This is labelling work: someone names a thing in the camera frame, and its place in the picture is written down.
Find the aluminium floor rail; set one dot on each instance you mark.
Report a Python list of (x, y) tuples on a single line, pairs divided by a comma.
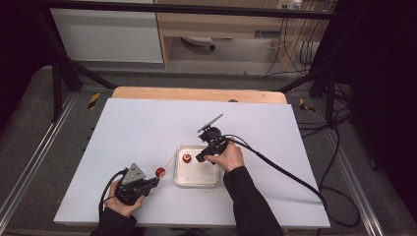
[(39, 150), (354, 177)]

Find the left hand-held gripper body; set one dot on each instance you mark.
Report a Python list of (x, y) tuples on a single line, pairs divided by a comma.
[(132, 185)]

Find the yellow black tape strip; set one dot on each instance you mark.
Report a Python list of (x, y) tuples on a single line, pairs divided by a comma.
[(94, 100), (305, 105)]

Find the person's left hand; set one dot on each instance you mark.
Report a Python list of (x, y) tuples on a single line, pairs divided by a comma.
[(123, 209)]

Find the black metal stand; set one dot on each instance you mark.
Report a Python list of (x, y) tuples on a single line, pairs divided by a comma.
[(329, 95), (57, 85)]

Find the light wooden desk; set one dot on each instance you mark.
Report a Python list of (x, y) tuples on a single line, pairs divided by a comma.
[(223, 24)]

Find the person's right hand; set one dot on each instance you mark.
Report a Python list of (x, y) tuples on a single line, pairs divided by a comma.
[(231, 159)]

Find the office chair base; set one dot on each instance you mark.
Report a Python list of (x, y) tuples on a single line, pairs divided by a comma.
[(200, 41)]

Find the black metal frame bar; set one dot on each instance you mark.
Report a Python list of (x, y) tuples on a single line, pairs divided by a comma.
[(196, 9)]

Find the white power strip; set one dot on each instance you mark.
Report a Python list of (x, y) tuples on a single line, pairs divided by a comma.
[(288, 4)]

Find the square white tray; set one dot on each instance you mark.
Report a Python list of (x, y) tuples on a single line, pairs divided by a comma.
[(196, 178)]

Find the thin thread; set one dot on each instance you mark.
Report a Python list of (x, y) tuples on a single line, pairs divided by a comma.
[(170, 160)]

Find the red bead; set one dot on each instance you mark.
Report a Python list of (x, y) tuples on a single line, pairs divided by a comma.
[(160, 172), (187, 158)]

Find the white cabinet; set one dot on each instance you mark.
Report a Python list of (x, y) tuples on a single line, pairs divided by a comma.
[(108, 36)]

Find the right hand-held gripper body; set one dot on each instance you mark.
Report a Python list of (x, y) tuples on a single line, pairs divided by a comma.
[(214, 141)]

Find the wooden table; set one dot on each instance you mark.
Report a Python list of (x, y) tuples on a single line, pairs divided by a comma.
[(196, 94)]

